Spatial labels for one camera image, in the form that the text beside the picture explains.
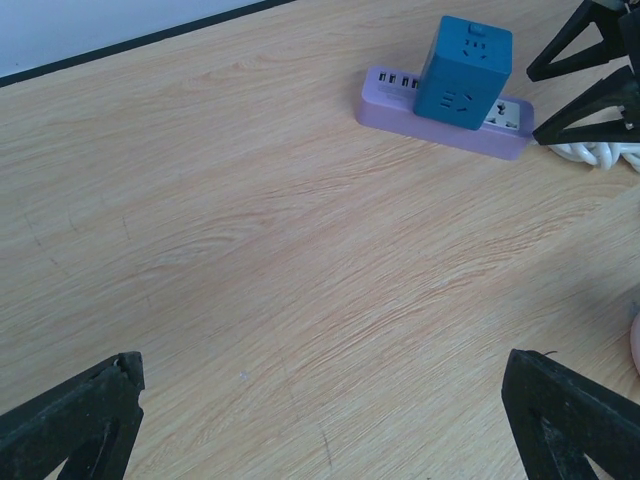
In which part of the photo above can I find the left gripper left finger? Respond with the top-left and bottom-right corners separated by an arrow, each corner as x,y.
1,351 -> 145,479

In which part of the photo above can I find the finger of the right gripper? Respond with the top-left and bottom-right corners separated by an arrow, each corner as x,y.
526,0 -> 636,83
533,66 -> 639,146

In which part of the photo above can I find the white power strip cable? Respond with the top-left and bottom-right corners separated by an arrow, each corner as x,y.
530,139 -> 640,174

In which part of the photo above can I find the purple power strip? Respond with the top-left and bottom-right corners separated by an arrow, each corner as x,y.
356,66 -> 534,160

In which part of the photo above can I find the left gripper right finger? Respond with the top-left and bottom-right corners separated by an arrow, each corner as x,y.
501,349 -> 639,479

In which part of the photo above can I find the dark blue cube adapter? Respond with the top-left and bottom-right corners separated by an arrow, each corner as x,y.
413,15 -> 513,130

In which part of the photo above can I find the pink round socket base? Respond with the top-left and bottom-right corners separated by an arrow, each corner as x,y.
630,314 -> 640,373

